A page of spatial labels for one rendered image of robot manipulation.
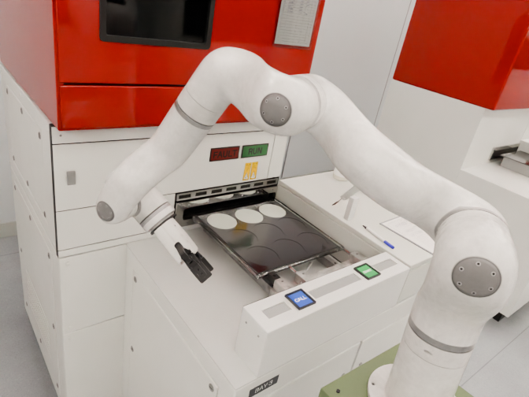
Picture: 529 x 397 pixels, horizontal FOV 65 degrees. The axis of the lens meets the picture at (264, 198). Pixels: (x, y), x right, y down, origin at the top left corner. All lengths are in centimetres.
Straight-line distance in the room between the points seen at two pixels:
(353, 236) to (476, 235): 77
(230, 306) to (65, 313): 56
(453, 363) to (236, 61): 65
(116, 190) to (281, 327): 46
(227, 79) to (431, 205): 43
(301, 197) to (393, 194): 87
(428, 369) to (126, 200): 66
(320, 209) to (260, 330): 66
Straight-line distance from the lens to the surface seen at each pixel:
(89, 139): 121
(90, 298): 149
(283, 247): 133
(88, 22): 109
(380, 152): 72
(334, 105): 78
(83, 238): 135
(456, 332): 80
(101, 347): 166
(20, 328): 237
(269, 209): 154
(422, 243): 147
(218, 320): 115
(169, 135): 87
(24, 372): 218
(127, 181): 89
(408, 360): 87
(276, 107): 66
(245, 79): 74
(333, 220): 147
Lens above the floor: 160
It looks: 26 degrees down
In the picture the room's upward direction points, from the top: 11 degrees clockwise
